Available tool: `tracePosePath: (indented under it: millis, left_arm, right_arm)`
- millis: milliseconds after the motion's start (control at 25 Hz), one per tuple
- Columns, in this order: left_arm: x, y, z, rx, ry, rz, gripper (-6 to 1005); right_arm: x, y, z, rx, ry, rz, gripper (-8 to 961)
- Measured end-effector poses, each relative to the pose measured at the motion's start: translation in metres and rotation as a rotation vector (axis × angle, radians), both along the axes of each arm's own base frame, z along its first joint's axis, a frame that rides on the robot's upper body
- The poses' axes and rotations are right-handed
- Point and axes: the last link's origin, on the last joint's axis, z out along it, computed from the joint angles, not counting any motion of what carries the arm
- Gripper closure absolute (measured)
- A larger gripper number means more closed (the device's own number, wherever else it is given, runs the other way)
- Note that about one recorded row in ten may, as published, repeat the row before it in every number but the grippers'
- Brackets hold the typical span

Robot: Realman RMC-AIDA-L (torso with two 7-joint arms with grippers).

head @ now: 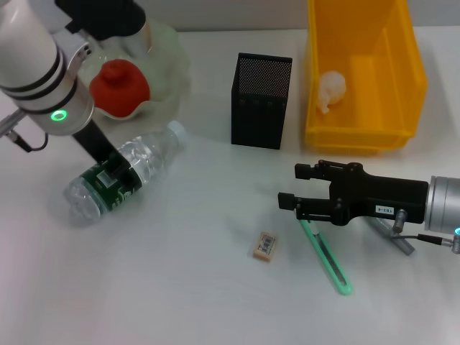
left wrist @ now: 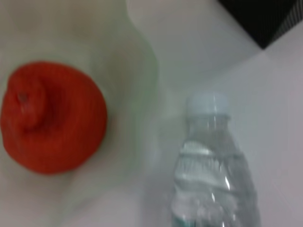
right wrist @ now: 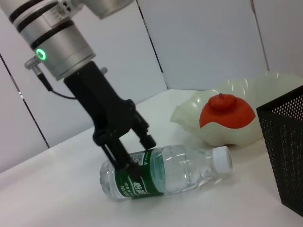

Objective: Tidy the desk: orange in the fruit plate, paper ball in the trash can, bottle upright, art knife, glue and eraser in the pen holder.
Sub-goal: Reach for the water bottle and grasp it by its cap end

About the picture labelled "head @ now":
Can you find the white paper ball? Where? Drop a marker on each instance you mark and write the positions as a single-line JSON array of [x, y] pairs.
[[334, 88]]

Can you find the red-orange bumpy orange fruit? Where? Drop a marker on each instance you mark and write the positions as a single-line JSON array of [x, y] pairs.
[[120, 93]]

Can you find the clear green-label water bottle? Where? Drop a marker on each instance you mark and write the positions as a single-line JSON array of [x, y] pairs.
[[151, 154]]

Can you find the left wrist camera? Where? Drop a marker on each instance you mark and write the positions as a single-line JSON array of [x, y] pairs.
[[108, 18]]

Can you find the yellow plastic storage bin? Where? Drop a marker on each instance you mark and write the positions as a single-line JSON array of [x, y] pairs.
[[388, 90]]

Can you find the beige eraser with barcode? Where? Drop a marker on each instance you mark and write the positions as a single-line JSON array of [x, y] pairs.
[[265, 245]]

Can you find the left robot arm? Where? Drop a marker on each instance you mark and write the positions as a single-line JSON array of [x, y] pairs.
[[32, 72]]

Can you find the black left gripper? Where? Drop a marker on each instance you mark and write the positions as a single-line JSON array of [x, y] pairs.
[[93, 143]]

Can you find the mint green utility knife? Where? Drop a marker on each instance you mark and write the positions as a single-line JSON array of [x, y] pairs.
[[328, 262]]

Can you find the grey glitter pen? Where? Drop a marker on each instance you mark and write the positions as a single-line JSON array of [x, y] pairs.
[[404, 246]]

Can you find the pale green wavy fruit plate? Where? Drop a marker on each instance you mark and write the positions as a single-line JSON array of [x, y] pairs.
[[165, 54]]

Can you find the black mesh pen holder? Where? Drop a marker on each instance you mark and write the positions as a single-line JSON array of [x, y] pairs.
[[257, 111]]

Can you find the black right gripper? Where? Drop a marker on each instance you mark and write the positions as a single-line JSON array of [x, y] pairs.
[[381, 196]]

